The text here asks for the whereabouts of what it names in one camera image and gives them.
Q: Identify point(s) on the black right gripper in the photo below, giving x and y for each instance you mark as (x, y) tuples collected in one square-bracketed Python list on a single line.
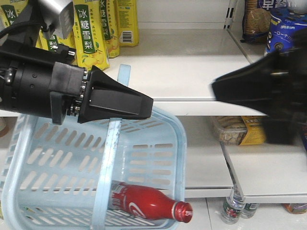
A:
[(276, 82)]

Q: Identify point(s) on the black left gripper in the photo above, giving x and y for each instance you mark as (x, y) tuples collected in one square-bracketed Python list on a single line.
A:
[(100, 98)]

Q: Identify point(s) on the light blue plastic basket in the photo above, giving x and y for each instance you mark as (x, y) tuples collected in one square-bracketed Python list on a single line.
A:
[(58, 177)]

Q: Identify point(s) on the red aluminium coke bottle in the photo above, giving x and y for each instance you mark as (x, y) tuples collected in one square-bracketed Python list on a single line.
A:
[(147, 203)]

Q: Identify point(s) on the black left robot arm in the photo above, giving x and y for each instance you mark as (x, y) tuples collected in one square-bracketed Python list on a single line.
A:
[(38, 82)]

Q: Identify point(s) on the clear cracker tray yellow label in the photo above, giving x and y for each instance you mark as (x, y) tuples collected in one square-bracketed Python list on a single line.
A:
[(238, 130)]

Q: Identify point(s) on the yellow pear drink carton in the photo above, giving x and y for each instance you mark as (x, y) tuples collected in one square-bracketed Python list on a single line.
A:
[(127, 20), (89, 40), (109, 27)]

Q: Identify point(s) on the dark biscuit bag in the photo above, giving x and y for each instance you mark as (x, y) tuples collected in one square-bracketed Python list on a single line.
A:
[(255, 23)]

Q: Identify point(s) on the blue cookie cup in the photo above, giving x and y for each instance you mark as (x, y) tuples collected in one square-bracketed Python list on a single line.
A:
[(284, 23)]

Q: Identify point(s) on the white store shelving unit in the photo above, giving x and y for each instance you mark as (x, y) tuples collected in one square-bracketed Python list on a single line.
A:
[(59, 176)]

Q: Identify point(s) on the small water bottle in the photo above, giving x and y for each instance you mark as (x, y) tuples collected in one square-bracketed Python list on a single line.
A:
[(249, 210), (232, 208)]

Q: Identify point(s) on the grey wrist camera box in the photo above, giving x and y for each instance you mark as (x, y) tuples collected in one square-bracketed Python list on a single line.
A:
[(58, 16)]

